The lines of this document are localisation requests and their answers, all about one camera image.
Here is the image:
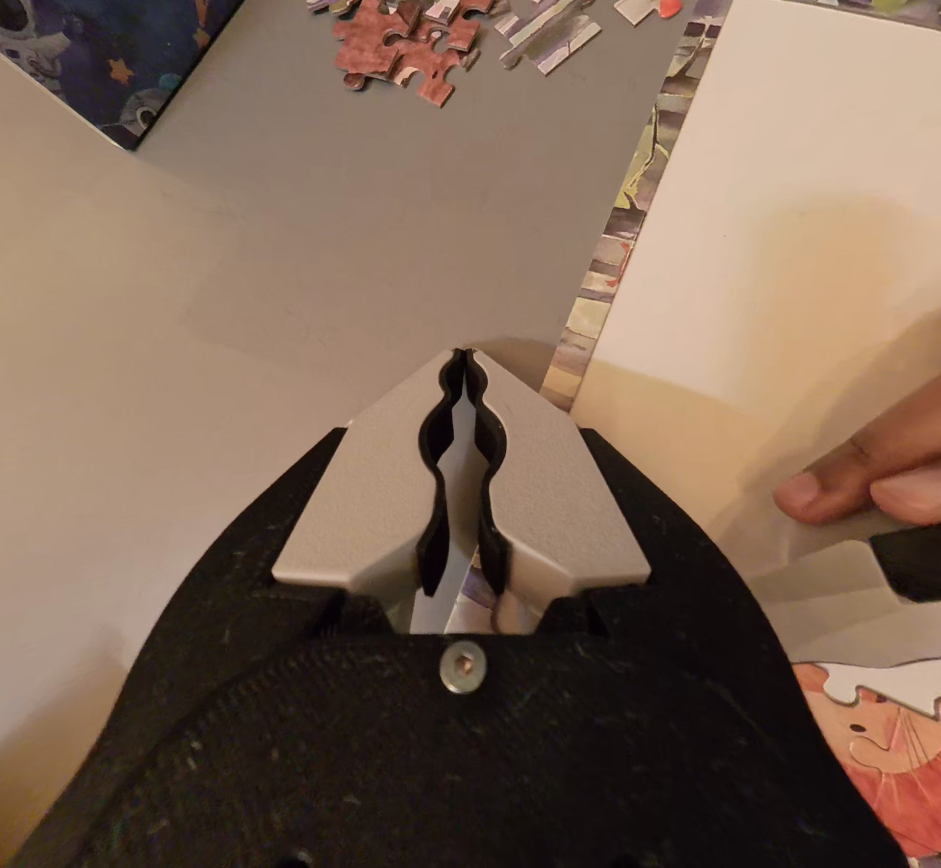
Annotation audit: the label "person's right hand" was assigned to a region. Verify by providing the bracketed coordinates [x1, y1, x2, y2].
[773, 376, 941, 527]

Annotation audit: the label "pile of puzzle pieces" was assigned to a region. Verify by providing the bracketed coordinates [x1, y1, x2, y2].
[303, 0, 692, 108]

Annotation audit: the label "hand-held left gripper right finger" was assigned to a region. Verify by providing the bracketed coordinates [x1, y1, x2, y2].
[465, 350, 653, 613]

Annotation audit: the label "joined orange puzzle pieces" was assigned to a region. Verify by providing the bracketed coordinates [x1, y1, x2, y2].
[792, 661, 941, 862]

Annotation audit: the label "puzzle frame tray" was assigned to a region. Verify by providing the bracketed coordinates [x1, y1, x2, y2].
[540, 0, 941, 868]

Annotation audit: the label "printed puzzle storage box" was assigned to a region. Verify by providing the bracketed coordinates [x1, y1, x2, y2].
[0, 0, 295, 151]

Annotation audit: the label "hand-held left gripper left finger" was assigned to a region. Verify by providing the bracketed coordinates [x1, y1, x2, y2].
[271, 348, 466, 599]

